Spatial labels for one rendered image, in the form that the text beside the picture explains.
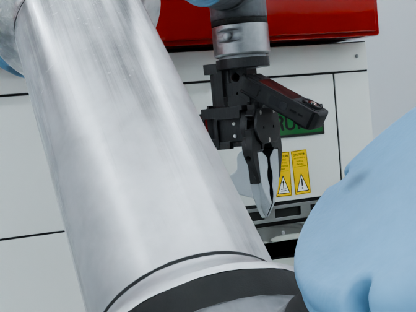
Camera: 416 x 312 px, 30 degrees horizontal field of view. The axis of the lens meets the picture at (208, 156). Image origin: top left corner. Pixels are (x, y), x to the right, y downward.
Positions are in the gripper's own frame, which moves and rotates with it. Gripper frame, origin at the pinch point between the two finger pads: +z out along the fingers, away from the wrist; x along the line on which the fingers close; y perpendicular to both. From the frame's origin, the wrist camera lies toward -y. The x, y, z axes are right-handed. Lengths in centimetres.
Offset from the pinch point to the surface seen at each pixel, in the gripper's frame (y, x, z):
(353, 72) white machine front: -2.8, -29.7, -17.7
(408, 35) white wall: 37, -214, -36
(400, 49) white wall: 39, -211, -31
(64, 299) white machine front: 28.8, 9.4, 11.2
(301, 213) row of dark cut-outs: 4.1, -20.1, 3.9
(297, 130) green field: 3.9, -20.5, -9.3
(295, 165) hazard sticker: 4.5, -20.1, -3.7
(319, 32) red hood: -1.4, -19.6, -23.9
